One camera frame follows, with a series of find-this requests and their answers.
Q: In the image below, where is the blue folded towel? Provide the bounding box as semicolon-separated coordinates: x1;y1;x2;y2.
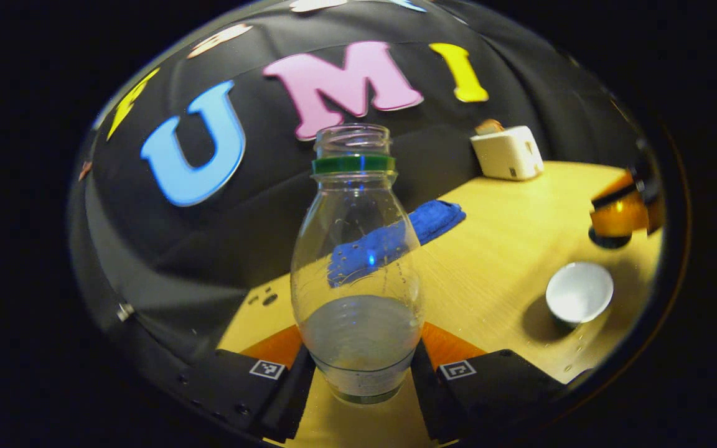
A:
327;199;466;288

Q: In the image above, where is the white teacup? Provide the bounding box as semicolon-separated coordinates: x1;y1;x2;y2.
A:
545;261;615;327

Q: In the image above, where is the white toaster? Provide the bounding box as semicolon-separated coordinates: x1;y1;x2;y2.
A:
471;126;545;181

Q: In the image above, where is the black backdrop cloth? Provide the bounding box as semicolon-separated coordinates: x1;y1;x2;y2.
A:
69;0;645;374

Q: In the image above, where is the clear plastic water bottle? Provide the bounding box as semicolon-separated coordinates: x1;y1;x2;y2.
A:
290;123;426;405

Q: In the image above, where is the dark blue teacup lid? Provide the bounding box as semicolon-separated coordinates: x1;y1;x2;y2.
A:
588;225;633;250

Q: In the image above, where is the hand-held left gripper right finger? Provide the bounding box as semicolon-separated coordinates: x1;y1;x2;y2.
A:
410;321;568;444

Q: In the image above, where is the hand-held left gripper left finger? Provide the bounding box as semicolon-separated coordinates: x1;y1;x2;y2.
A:
169;324;317;444

